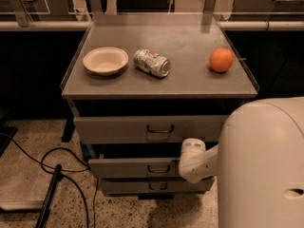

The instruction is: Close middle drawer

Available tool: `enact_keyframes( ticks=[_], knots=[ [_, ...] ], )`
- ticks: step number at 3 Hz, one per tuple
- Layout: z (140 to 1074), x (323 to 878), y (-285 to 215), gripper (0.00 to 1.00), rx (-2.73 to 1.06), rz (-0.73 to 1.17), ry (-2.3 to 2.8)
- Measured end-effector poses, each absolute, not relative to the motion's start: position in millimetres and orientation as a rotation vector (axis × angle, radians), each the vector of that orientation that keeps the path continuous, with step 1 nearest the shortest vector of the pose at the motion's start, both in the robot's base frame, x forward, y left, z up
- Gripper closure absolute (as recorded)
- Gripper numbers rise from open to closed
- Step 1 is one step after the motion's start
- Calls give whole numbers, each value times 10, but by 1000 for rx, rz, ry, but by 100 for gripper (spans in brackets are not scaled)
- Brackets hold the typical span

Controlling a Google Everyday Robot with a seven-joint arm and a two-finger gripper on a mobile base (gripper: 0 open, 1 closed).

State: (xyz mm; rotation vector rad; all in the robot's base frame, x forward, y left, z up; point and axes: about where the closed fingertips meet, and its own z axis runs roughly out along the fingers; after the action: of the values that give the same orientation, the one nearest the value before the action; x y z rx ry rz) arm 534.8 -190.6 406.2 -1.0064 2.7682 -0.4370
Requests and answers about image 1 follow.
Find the grey drawer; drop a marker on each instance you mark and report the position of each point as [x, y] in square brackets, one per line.
[134, 168]
[148, 129]
[128, 187]

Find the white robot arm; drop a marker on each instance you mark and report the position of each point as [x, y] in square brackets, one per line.
[259, 165]

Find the grey drawer cabinet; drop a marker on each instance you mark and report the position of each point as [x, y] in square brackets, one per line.
[190, 89]

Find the grey top drawer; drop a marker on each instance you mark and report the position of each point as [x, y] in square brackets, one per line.
[148, 129]

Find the grey bottom drawer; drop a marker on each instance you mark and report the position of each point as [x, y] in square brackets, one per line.
[128, 187]

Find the crushed silver soda can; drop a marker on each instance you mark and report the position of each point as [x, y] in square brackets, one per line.
[152, 63]

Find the orange fruit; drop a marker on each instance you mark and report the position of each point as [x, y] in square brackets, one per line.
[221, 59]

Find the black pole on floor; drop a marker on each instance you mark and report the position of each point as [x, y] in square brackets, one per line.
[43, 216]

